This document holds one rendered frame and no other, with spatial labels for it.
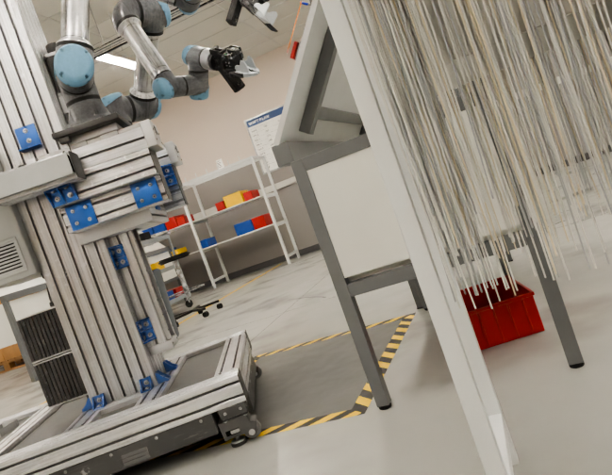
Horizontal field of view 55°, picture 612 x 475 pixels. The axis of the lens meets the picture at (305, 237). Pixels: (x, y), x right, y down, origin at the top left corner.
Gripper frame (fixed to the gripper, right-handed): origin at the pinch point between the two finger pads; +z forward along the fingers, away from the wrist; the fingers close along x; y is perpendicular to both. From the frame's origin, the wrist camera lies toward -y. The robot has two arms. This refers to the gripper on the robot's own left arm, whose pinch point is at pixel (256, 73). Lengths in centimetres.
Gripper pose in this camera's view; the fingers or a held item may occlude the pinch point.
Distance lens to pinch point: 212.7
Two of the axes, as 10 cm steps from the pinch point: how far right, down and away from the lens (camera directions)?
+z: 7.7, 3.1, -5.6
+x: 6.2, -6.0, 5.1
